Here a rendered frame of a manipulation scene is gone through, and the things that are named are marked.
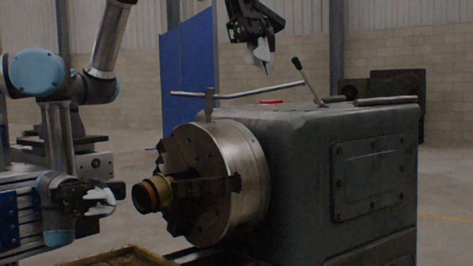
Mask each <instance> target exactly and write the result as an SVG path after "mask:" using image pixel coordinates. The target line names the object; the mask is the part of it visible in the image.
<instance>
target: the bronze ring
mask: <svg viewBox="0 0 473 266"><path fill-rule="evenodd" d="M171 182H176V181H175V180H174V178H173V177H171V176H167V177H166V176H165V175H163V174H161V173H159V172H157V173H155V174H153V175H152V176H151V177H147V178H145V179H144V180H143V181H142V182H139V183H137V184H135V185H133V187H132V190H131V195H132V202H133V204H134V207H135V208H136V210H137V211H138V212H139V213H140V214H142V215H146V214H150V213H158V212H160V211H162V210H163V211H168V210H171V209H172V207H173V204H174V201H176V200H177V199H178V198H174V193H173V190H172V186H171Z"/></svg>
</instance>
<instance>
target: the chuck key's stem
mask: <svg viewBox="0 0 473 266"><path fill-rule="evenodd" d="M213 94H214V88H205V98H204V113H205V114H206V121H205V122H209V123H210V122H211V121H210V117H211V113H213V103H214V99H212V95H213Z"/></svg>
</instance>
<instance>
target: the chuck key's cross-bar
mask: <svg viewBox="0 0 473 266"><path fill-rule="evenodd" d="M304 85H305V80H300V82H293V83H288V84H281V85H277V86H273V87H267V88H263V89H255V90H251V91H245V92H241V93H236V94H230V95H219V94H213V95H212V99H222V100H228V99H235V98H241V97H245V96H251V95H255V94H263V93H267V92H271V91H277V90H282V89H289V88H293V87H299V86H304ZM170 95H171V96H185V97H195V98H205V94H201V93H191V92H181V91H171V92H170Z"/></svg>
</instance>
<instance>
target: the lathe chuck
mask: <svg viewBox="0 0 473 266"><path fill-rule="evenodd" d="M211 122H214V123H205V122H203V121H197V122H184V123H182V124H180V125H178V126H176V127H175V128H174V129H173V131H172V133H173V134H174V136H175V139H176V141H177V143H178V145H179V148H180V150H181V152H182V155H183V156H184V159H185V161H186V163H187V165H188V167H194V168H196V169H197V171H196V172H195V173H194V175H192V176H190V177H186V176H185V177H184V178H182V179H177V180H175V181H176V182H178V181H182V180H186V179H191V178H195V177H210V176H227V175H233V172H236V174H239V183H240V189H241V191H239V194H236V192H230V193H229V192H226V193H223V194H217V195H214V196H200V197H201V200H200V201H199V202H196V203H195V204H194V205H193V209H192V213H191V219H190V223H189V227H188V231H187V237H186V241H188V242H189V243H191V244H193V245H195V246H198V247H202V248H206V247H210V246H214V245H218V244H220V243H224V242H227V241H231V240H234V239H238V238H241V237H242V236H244V235H245V234H246V233H247V232H248V231H249V230H250V229H251V227H252V225H253V223H254V222H255V219H256V216H257V214H258V209H259V205H260V176H259V171H258V166H257V163H256V160H255V157H254V155H253V152H252V150H251V147H250V146H249V144H248V142H247V140H246V139H245V138H244V136H243V135H242V134H241V132H240V131H239V130H238V129H237V128H235V127H234V126H233V125H231V124H229V123H228V122H225V121H223V120H211ZM242 222H245V225H244V228H243V229H242V230H241V231H239V232H233V231H234V229H235V227H236V226H237V225H238V224H240V223H242Z"/></svg>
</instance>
